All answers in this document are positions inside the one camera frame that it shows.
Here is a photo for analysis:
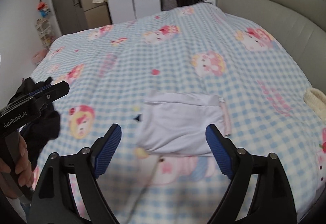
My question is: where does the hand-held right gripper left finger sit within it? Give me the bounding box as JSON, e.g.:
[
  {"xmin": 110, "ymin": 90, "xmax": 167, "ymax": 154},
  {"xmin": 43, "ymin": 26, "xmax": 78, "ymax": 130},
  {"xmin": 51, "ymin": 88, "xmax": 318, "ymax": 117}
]
[{"xmin": 30, "ymin": 123, "xmax": 122, "ymax": 224}]

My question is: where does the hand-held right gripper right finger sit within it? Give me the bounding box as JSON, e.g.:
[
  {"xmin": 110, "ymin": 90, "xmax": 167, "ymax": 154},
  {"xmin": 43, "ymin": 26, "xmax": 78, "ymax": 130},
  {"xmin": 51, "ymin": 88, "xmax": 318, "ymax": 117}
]
[{"xmin": 205, "ymin": 124, "xmax": 297, "ymax": 224}]

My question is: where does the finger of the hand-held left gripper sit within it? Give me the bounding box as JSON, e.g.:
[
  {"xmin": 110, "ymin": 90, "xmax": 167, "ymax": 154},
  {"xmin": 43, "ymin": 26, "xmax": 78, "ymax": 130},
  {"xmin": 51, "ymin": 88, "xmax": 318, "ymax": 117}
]
[{"xmin": 33, "ymin": 80, "xmax": 70, "ymax": 110}]

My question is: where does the black garment pile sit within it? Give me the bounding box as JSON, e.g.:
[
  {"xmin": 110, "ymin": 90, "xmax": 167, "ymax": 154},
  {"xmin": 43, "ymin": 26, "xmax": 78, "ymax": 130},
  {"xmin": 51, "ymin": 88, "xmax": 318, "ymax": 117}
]
[{"xmin": 10, "ymin": 77, "xmax": 62, "ymax": 163}]

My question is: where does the white shirt with navy trim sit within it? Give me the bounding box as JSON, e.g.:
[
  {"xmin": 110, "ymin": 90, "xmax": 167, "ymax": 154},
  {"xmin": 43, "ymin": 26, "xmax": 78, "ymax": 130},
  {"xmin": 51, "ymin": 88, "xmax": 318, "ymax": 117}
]
[{"xmin": 134, "ymin": 90, "xmax": 226, "ymax": 157}]

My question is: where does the person's left hand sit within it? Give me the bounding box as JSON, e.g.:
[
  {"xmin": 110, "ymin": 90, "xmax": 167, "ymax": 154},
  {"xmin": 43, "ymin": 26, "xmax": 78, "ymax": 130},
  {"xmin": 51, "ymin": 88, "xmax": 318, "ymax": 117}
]
[{"xmin": 17, "ymin": 134, "xmax": 35, "ymax": 189}]

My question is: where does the pink fluffy item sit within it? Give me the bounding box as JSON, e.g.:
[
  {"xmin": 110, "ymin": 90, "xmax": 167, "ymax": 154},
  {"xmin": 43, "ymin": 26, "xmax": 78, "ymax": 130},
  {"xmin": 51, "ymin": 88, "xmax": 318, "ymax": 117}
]
[{"xmin": 31, "ymin": 49, "xmax": 49, "ymax": 64}]

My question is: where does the white shelf rack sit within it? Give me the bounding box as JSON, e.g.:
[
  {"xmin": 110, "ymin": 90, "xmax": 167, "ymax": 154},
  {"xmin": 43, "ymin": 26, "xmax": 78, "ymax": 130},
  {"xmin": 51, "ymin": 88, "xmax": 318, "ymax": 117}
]
[{"xmin": 35, "ymin": 17, "xmax": 55, "ymax": 48}]

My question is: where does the beige cabinet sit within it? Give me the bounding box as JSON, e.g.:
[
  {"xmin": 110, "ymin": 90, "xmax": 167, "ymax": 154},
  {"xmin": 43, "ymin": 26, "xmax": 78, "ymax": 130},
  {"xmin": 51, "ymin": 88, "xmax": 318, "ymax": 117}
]
[{"xmin": 79, "ymin": 0, "xmax": 112, "ymax": 29}]

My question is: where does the blue checked printed blanket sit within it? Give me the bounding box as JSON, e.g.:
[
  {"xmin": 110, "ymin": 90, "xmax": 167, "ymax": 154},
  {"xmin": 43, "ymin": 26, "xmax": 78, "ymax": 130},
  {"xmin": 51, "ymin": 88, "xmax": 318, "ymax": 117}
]
[{"xmin": 25, "ymin": 5, "xmax": 326, "ymax": 224}]

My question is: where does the cream knit item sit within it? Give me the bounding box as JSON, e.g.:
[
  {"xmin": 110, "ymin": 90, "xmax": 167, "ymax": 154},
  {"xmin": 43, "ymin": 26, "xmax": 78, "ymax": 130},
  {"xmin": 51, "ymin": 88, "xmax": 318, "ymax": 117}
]
[{"xmin": 304, "ymin": 88, "xmax": 326, "ymax": 115}]

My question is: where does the grey padded bed headboard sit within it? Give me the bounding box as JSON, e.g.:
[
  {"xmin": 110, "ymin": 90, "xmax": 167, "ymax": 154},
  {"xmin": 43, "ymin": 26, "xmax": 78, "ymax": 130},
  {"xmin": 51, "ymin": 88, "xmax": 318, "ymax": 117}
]
[{"xmin": 215, "ymin": 0, "xmax": 326, "ymax": 112}]

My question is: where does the thin grey cord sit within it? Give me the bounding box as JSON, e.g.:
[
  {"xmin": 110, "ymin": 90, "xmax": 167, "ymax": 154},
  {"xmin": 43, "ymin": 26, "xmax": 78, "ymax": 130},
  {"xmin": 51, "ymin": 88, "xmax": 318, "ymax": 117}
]
[{"xmin": 126, "ymin": 155, "xmax": 163, "ymax": 224}]

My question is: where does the red blue wall doll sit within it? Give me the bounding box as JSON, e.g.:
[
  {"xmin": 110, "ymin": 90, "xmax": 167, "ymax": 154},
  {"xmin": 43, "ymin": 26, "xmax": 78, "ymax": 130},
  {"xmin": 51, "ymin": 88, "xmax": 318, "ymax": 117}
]
[{"xmin": 37, "ymin": 0, "xmax": 51, "ymax": 18}]

